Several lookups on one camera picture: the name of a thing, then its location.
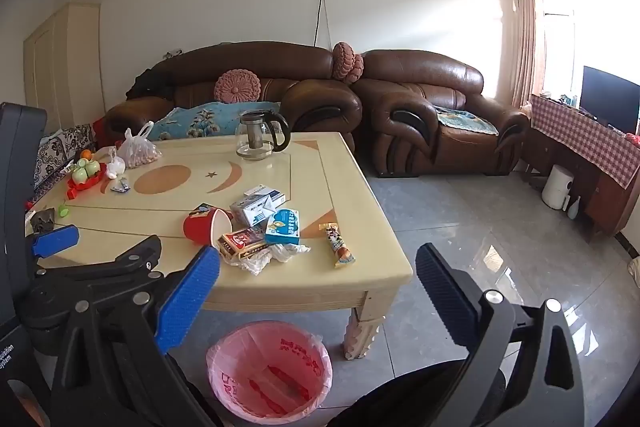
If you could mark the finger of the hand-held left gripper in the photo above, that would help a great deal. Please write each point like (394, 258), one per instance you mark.
(55, 241)
(100, 269)

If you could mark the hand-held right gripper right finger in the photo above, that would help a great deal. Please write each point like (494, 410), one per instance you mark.
(445, 292)

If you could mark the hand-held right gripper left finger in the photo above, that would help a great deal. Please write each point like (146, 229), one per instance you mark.
(187, 302)

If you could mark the red purple card box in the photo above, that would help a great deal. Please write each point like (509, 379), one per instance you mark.
(240, 244)

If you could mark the pink-lined trash bin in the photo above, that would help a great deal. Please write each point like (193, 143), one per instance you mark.
(270, 372)

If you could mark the blue cartoon medicine box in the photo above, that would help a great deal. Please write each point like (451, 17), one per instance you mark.
(282, 227)

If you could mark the dark crumpled wrapper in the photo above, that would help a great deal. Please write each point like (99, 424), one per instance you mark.
(42, 219)

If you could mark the black white patterned cloth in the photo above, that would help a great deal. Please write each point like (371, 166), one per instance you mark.
(55, 152)

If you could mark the orange fruit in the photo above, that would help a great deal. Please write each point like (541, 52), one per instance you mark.
(86, 154)

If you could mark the red fruit plate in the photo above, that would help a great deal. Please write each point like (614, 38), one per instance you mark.
(95, 181)

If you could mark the red paper cup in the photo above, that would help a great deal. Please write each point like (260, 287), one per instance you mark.
(200, 227)

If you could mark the small blue candy wrapper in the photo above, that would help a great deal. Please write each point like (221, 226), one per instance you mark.
(121, 187)

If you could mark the small white plastic bag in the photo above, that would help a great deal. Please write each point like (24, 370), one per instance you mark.
(116, 168)

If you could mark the cream wardrobe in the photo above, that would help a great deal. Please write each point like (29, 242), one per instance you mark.
(60, 67)

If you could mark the crumpled white plastic wrapper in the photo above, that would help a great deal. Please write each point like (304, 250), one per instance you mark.
(287, 252)

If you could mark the snack stick wrapper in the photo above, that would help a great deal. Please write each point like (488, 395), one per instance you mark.
(337, 244)

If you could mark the plastic bag of nuts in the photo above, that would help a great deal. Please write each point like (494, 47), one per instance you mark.
(137, 154)

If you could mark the small white bottle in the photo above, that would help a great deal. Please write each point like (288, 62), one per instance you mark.
(574, 209)

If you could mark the dark clothing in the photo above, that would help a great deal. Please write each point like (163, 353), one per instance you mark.
(147, 82)

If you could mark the white round appliance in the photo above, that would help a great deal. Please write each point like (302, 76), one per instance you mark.
(557, 187)

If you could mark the blue armchair seat cover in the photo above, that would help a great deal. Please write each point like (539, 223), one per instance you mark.
(465, 121)

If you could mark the cream wooden coffee table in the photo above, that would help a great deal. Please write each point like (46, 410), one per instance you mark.
(300, 167)

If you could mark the blue floral cushion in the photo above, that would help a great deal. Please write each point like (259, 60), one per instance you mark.
(200, 119)

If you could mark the brown wooden cabinet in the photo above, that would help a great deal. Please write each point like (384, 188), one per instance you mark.
(605, 207)

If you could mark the red checkered cloth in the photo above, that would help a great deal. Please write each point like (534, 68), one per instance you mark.
(585, 137)

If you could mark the pink round cushion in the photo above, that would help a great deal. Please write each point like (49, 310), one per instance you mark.
(237, 86)
(344, 59)
(359, 67)

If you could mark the brown leather sofa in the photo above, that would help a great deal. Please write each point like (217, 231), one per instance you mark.
(300, 97)

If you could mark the black television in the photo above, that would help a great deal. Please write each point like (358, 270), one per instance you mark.
(610, 99)

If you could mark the beige curtain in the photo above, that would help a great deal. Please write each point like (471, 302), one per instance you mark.
(525, 32)

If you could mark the window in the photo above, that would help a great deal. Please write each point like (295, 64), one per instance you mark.
(590, 22)

